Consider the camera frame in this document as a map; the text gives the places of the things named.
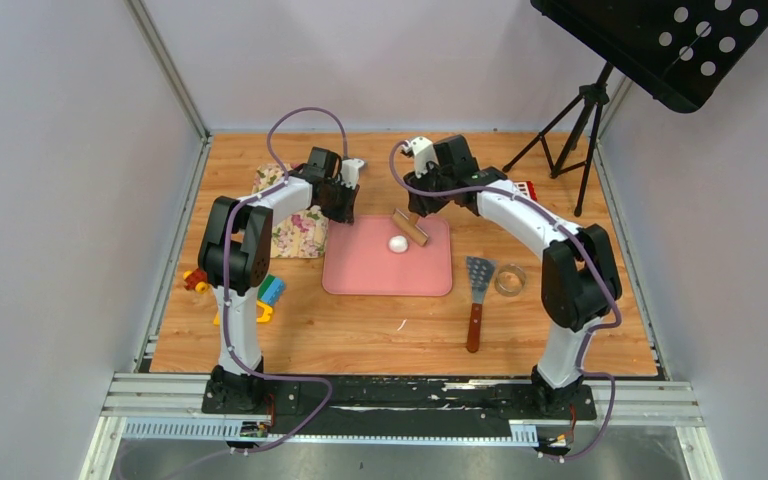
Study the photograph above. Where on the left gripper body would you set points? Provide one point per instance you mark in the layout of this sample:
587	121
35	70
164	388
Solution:
340	202

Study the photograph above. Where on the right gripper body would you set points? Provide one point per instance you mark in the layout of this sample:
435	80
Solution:
432	181

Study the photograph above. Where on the wooden double-ended roller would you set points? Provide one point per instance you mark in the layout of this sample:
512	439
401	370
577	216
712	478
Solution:
408	223

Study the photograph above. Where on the white dough ball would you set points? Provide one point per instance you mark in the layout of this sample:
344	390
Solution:
398	244

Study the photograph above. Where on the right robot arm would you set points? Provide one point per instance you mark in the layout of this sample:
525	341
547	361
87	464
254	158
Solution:
579	286

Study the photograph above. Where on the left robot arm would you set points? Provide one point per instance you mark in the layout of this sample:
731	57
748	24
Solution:
235	254

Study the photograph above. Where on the floral cutting mat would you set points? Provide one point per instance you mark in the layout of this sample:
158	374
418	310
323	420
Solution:
302	235

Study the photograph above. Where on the pink plastic tray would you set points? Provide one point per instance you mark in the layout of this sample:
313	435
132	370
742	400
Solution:
358	261

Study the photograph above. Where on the red grid box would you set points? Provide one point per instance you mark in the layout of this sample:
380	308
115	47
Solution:
527	189

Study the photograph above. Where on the blue green toy brick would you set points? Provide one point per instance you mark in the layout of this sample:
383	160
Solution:
271	289

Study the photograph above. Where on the yellow triangular toy block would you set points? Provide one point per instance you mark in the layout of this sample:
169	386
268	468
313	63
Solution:
264	312

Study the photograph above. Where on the red yellow toy piece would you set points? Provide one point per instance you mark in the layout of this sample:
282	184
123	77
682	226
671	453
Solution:
196	280

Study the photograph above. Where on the black music stand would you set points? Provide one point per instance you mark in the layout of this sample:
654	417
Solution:
677	51

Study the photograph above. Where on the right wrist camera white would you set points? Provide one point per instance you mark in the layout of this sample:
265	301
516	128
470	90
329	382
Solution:
421	150

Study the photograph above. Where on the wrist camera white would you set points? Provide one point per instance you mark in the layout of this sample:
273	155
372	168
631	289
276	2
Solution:
421	150
350	170

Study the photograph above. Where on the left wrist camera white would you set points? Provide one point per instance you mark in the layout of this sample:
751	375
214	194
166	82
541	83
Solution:
350	170

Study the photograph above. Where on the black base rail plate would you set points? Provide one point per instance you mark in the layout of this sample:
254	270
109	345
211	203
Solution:
401	406

